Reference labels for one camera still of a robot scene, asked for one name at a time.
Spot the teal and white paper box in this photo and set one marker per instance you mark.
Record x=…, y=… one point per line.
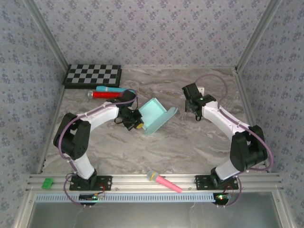
x=152, y=114

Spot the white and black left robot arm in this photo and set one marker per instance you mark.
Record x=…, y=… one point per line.
x=71, y=137

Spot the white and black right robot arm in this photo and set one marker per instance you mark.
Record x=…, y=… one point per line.
x=247, y=149

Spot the red glitter toy microphone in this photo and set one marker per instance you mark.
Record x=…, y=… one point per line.
x=104, y=95

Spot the teal toy microphone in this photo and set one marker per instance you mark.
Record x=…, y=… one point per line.
x=104, y=89

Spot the black and white checkerboard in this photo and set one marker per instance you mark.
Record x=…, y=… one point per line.
x=92, y=74

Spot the pink toy microphone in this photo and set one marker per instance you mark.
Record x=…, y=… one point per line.
x=166, y=183

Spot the grey metal sheet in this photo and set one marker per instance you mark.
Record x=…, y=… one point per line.
x=152, y=216

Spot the green toy block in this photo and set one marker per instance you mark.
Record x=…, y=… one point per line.
x=47, y=183

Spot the aluminium table end rail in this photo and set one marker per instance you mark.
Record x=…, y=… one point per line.
x=178, y=67

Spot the aluminium table side rail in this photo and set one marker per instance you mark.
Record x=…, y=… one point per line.
x=57, y=102
x=244, y=95

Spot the long aluminium base rail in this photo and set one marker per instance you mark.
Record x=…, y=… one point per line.
x=133, y=181

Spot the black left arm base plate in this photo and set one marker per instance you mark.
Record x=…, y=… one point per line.
x=104, y=183

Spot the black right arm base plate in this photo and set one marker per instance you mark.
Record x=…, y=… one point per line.
x=202, y=182

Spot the aluminium frame post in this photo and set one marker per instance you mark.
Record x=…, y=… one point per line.
x=49, y=35
x=256, y=35

